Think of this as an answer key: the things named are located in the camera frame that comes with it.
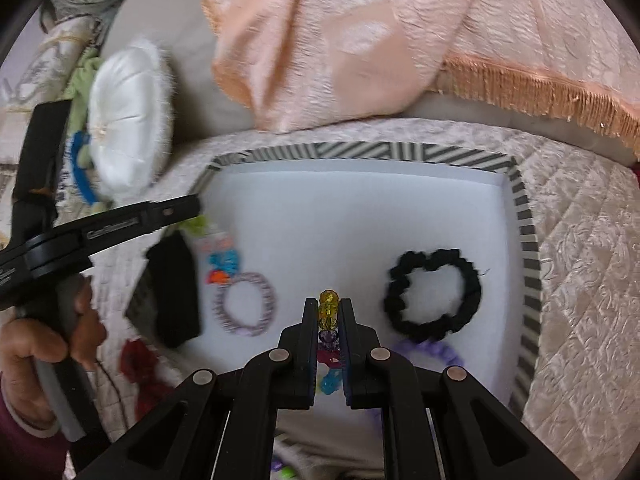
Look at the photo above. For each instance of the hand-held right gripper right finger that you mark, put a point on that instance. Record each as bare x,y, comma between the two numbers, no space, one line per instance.
352,340

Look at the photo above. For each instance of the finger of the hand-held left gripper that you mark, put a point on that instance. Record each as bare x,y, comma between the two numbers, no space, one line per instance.
175,207

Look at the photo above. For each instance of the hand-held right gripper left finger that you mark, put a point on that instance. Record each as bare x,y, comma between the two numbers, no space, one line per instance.
307,340

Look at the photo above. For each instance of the dark scrunchie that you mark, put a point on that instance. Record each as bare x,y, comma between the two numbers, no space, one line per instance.
397,305

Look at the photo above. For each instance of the black white striped box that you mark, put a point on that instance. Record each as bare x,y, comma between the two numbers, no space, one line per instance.
350,220

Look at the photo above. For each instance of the person's left forearm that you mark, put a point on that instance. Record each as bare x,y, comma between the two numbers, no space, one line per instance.
30,450

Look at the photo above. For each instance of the person's left hand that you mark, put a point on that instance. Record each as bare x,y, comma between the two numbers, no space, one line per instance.
25,360

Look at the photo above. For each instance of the white round satin pillow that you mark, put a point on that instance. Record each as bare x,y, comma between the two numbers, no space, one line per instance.
125,125

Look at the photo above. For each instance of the beige sofa backrest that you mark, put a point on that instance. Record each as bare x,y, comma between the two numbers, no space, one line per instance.
190,75

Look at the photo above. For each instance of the red hair bow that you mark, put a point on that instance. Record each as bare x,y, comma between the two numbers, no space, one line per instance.
137,360

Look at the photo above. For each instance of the cream floral embroidered cushion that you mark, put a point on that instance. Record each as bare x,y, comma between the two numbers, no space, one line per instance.
15,125

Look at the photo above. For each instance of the grey floral embroidered cushion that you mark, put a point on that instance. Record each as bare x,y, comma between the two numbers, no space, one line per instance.
60,45

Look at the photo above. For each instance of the pink fringed blanket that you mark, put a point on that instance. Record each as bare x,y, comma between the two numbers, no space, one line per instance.
400,35

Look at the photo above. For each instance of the red pompom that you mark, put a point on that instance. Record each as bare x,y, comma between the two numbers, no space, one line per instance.
636,172

